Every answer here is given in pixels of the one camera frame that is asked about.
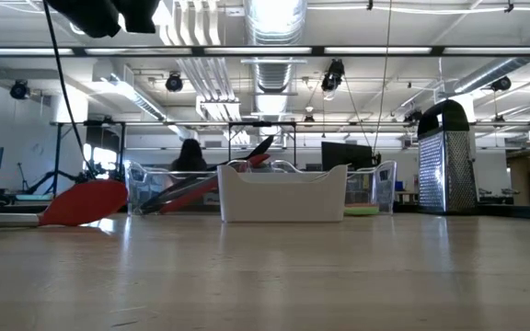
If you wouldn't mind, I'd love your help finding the white plastic bin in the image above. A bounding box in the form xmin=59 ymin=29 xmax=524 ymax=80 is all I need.
xmin=216 ymin=164 xmax=349 ymax=224

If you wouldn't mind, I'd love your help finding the black computer monitor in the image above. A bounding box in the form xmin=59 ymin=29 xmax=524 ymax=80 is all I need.
xmin=320 ymin=141 xmax=375 ymax=172

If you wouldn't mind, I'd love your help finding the silver ribbed ventilation duct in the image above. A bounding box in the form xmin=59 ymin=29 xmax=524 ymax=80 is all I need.
xmin=241 ymin=0 xmax=310 ymax=146

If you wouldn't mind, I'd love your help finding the red spoon metal handle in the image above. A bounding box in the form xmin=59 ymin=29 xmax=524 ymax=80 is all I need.
xmin=0 ymin=178 xmax=130 ymax=229

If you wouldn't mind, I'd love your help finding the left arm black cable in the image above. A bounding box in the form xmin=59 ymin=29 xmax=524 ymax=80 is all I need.
xmin=41 ymin=0 xmax=92 ymax=181

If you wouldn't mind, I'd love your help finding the black slotted spoon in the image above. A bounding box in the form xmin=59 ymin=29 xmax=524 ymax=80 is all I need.
xmin=137 ymin=134 xmax=276 ymax=217

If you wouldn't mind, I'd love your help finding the black crossbar with LED strips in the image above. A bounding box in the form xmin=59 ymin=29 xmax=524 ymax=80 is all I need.
xmin=0 ymin=44 xmax=530 ymax=59

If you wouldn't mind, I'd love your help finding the person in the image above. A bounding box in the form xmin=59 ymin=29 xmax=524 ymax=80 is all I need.
xmin=169 ymin=138 xmax=210 ymax=173

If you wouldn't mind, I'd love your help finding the clear plastic bin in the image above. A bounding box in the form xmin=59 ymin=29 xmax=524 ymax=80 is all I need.
xmin=269 ymin=158 xmax=398 ymax=217
xmin=123 ymin=158 xmax=270 ymax=218

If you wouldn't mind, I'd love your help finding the black workstation frame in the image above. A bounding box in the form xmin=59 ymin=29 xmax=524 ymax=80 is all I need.
xmin=48 ymin=120 xmax=299 ymax=197

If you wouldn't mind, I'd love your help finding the white rectangular air duct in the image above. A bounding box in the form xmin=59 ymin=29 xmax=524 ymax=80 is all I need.
xmin=90 ymin=62 xmax=198 ymax=142

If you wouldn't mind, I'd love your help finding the thin hanging cable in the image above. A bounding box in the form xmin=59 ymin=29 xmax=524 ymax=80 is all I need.
xmin=371 ymin=0 xmax=394 ymax=154

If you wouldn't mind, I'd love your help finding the black round spotlight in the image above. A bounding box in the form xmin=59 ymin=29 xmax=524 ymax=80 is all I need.
xmin=489 ymin=74 xmax=513 ymax=93
xmin=8 ymin=78 xmax=32 ymax=101
xmin=164 ymin=72 xmax=185 ymax=94
xmin=319 ymin=58 xmax=346 ymax=94

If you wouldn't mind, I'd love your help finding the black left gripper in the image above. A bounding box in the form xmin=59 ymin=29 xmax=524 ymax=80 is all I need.
xmin=45 ymin=0 xmax=161 ymax=40

